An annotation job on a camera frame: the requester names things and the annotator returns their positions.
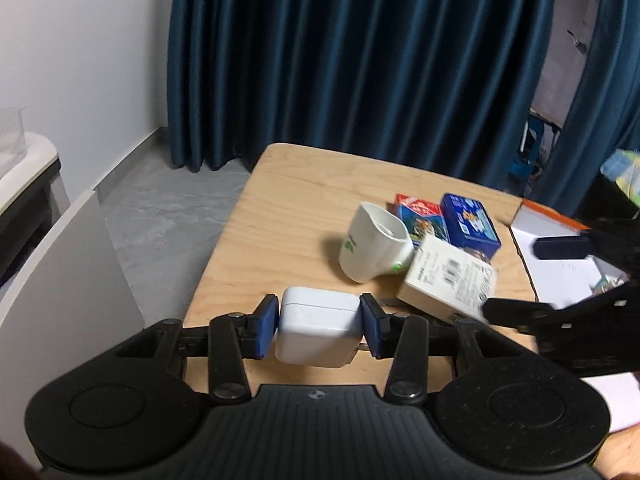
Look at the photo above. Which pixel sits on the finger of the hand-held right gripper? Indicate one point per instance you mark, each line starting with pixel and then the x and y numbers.
pixel 560 248
pixel 515 312

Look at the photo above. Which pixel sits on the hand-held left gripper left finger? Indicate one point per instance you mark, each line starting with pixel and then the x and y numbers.
pixel 267 327

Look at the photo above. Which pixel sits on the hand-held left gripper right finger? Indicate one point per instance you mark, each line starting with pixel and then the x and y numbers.
pixel 372 327

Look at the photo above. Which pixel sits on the white box orange rim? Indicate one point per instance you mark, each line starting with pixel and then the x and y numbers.
pixel 560 280

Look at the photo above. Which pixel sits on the white power adapter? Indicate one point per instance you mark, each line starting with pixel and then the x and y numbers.
pixel 315 327

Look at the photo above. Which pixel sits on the beige barcode box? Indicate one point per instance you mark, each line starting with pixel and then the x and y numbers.
pixel 445 280

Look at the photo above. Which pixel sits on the white nebulizer cup green button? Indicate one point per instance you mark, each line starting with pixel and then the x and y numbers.
pixel 367 250

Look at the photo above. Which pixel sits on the teal small packet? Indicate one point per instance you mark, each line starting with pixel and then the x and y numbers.
pixel 609 284

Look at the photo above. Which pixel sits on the blue tin box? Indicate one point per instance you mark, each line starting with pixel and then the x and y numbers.
pixel 470 222

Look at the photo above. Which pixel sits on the plaid colourful cloth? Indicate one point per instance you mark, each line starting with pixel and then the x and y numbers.
pixel 625 175

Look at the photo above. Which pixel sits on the red playing card box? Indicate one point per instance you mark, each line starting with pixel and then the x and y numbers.
pixel 417 215

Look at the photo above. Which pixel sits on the narrow dark blue curtain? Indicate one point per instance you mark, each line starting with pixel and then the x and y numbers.
pixel 600 100

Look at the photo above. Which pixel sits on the white chair back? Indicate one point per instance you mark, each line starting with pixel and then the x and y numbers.
pixel 65 280

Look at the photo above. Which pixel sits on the wide dark blue curtain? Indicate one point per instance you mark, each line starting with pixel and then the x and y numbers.
pixel 350 60

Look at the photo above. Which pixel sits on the white side table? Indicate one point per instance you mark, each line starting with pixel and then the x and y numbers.
pixel 27 170

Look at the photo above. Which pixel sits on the clear plastic container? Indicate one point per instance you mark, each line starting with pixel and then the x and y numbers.
pixel 10 135

